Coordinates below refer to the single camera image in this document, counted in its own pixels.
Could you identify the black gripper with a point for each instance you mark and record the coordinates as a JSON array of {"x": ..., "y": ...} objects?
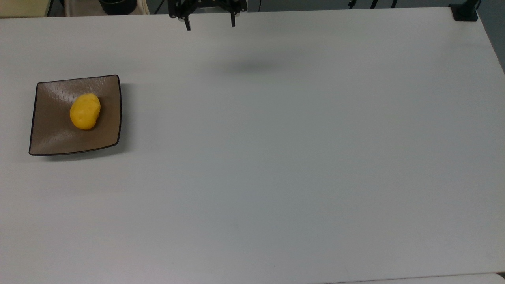
[{"x": 197, "y": 5}]

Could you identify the yellow potato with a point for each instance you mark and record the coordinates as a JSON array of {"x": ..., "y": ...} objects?
[{"x": 85, "y": 111}]

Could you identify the brown square ceramic plate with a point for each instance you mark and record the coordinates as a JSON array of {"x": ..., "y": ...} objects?
[{"x": 55, "y": 130}]

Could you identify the black round pot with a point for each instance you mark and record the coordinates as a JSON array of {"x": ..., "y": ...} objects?
[{"x": 117, "y": 6}]

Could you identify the black stand legs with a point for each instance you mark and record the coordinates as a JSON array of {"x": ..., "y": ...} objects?
[{"x": 373, "y": 3}]

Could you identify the yellowish wooden table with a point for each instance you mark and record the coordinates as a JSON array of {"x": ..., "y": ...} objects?
[{"x": 23, "y": 7}]

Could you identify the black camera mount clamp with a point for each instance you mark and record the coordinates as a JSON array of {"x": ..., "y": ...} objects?
[{"x": 464, "y": 12}]

